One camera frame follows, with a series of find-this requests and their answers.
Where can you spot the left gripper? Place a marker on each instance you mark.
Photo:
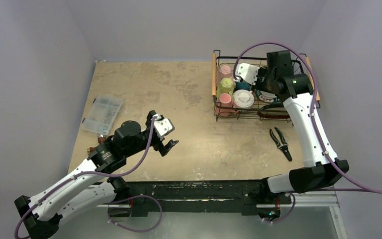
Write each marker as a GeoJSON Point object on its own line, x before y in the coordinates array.
{"type": "Point", "coordinates": [163, 149]}

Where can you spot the salmon pink mug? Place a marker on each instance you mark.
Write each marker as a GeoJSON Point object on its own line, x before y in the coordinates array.
{"type": "Point", "coordinates": [224, 106]}

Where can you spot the green faceted mug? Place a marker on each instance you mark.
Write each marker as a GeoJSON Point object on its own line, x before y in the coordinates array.
{"type": "Point", "coordinates": [225, 86]}

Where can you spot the white handled cup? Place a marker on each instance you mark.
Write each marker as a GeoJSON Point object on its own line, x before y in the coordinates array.
{"type": "Point", "coordinates": [243, 99]}

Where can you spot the light pink faceted mug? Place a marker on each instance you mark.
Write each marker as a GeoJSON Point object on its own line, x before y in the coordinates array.
{"type": "Point", "coordinates": [224, 71]}

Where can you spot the dark blue bowl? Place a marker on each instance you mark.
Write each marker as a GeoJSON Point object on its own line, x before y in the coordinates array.
{"type": "Point", "coordinates": [242, 86]}

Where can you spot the red rimmed plate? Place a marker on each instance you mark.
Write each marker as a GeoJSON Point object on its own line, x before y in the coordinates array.
{"type": "Point", "coordinates": [274, 111]}

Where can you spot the green rimmed white plate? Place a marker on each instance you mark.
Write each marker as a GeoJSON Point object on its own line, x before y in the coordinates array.
{"type": "Point", "coordinates": [266, 97]}

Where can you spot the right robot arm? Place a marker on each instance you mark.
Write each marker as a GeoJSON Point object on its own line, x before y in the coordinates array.
{"type": "Point", "coordinates": [322, 167]}

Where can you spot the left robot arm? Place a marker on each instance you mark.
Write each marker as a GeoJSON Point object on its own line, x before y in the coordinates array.
{"type": "Point", "coordinates": [95, 180]}

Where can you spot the brown faucet tap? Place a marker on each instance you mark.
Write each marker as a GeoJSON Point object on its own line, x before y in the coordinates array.
{"type": "Point", "coordinates": [101, 139]}

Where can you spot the clear plastic organizer box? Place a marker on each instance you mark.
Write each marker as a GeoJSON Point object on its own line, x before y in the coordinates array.
{"type": "Point", "coordinates": [101, 116]}

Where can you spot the black pliers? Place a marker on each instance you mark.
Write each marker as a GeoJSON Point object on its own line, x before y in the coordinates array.
{"type": "Point", "coordinates": [281, 143]}

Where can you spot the black wire dish rack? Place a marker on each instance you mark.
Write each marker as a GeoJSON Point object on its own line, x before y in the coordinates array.
{"type": "Point", "coordinates": [250, 113]}

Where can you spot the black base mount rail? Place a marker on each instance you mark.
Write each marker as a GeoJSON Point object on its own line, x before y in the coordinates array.
{"type": "Point", "coordinates": [247, 197]}

